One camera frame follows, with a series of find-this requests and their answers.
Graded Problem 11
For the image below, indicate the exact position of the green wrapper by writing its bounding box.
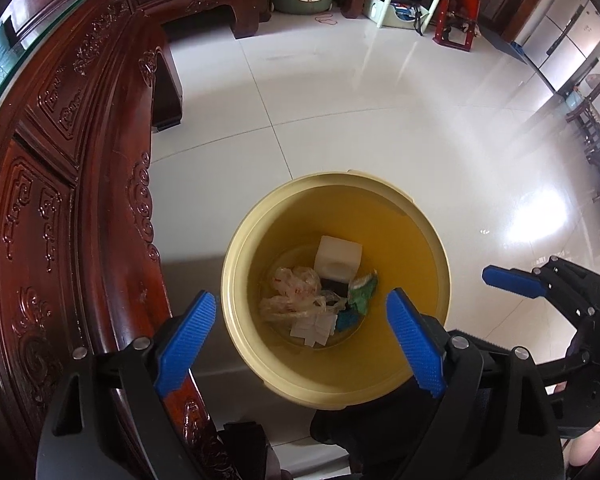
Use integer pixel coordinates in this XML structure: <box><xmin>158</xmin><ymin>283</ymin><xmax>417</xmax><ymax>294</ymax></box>
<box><xmin>348</xmin><ymin>271</ymin><xmax>378</xmax><ymax>316</ymax></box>

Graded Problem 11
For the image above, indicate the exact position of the white paper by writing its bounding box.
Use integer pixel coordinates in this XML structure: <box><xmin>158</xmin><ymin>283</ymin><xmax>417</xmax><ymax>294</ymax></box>
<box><xmin>290</xmin><ymin>313</ymin><xmax>338</xmax><ymax>348</ymax></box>

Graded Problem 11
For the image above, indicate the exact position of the white foam block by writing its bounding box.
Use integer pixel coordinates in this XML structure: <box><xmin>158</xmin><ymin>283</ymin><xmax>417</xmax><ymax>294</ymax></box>
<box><xmin>313</xmin><ymin>235</ymin><xmax>363</xmax><ymax>283</ymax></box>

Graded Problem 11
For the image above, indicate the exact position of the clear red-print plastic bag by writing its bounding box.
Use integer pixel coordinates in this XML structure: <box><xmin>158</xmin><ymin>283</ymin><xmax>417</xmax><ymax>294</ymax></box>
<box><xmin>259</xmin><ymin>266</ymin><xmax>347</xmax><ymax>323</ymax></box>

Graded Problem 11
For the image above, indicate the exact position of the teal paper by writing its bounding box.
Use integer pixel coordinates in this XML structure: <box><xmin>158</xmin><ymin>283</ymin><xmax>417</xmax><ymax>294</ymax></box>
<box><xmin>335</xmin><ymin>309</ymin><xmax>363</xmax><ymax>333</ymax></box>

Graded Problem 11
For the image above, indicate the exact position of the brown knitted sock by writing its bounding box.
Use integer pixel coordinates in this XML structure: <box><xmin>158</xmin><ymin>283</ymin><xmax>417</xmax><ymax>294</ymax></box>
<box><xmin>321</xmin><ymin>278</ymin><xmax>349</xmax><ymax>298</ymax></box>

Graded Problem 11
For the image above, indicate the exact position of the yellow plastic trash bucket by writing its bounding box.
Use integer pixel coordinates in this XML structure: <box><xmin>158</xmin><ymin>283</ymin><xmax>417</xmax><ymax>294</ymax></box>
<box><xmin>221</xmin><ymin>171</ymin><xmax>451</xmax><ymax>410</ymax></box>

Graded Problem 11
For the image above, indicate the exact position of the person's right hand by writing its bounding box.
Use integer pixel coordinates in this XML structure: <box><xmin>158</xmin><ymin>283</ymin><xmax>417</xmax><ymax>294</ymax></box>
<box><xmin>554</xmin><ymin>381</ymin><xmax>600</xmax><ymax>466</ymax></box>

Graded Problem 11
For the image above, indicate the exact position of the wooden dining chair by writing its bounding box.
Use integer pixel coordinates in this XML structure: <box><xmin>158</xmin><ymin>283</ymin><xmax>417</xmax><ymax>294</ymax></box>
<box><xmin>566</xmin><ymin>73</ymin><xmax>600</xmax><ymax>126</ymax></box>

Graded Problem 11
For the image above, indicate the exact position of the silver refrigerator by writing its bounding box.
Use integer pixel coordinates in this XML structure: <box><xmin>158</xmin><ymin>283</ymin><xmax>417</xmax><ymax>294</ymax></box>
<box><xmin>516</xmin><ymin>0</ymin><xmax>600</xmax><ymax>92</ymax></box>

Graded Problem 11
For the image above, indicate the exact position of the red small stool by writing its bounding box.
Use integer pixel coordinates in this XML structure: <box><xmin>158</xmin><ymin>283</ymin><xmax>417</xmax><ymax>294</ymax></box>
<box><xmin>434</xmin><ymin>0</ymin><xmax>480</xmax><ymax>52</ymax></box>

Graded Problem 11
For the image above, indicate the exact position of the dark wooden coffee table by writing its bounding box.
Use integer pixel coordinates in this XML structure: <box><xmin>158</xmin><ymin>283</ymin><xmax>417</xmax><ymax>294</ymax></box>
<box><xmin>0</xmin><ymin>0</ymin><xmax>261</xmax><ymax>480</ymax></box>

